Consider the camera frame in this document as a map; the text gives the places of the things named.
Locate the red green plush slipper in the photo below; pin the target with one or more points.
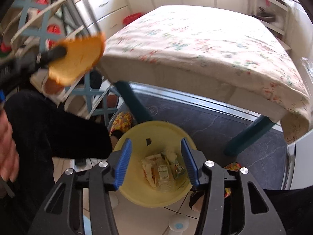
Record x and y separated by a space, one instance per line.
42 1
54 29

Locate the yellow plastic basin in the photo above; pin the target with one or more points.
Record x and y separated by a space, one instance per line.
159 129

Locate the person's leg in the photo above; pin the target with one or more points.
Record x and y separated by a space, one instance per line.
293 210
49 132

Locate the white kitchen base cabinets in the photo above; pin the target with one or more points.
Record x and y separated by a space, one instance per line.
110 2

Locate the dark wok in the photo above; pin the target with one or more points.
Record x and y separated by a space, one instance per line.
267 16

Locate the colourful patterned slipper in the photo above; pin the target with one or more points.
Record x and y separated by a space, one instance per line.
231 167
122 121

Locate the floral-cloth covered table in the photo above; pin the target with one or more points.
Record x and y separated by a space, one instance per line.
195 49

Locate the white plastic bag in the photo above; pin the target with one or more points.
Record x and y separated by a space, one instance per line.
149 171

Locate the table with teal legs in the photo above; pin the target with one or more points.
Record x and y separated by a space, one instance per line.
132 100

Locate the white round lid blue centre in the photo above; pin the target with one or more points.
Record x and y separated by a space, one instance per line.
178 224

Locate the white trolley cart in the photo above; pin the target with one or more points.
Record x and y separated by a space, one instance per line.
273 1

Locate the white blue shoe rack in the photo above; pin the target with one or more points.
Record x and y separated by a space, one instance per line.
42 29

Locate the person's left hand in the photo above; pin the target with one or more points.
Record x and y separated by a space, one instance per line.
8 151

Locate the person's left leg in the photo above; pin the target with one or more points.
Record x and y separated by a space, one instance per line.
49 132

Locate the white drawer cabinet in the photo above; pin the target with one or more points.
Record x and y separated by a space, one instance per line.
298 17

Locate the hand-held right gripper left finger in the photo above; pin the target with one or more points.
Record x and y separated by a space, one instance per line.
123 164

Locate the person's right leg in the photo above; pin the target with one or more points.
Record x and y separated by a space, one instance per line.
293 210

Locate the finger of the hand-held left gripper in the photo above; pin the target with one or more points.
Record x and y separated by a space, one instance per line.
51 55

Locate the orange peel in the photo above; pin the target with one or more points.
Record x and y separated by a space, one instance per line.
78 58

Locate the grey metal poles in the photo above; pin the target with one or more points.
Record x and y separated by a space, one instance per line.
85 12

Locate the bin with red bag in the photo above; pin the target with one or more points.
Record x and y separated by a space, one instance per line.
132 18

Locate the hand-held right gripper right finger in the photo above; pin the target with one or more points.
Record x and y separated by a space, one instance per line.
189 164

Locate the clear bag on drawer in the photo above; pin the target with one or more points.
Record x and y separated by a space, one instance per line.
307 67

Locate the dark floor mat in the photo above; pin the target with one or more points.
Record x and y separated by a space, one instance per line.
207 127

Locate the white refrigerator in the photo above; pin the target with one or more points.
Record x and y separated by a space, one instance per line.
300 161

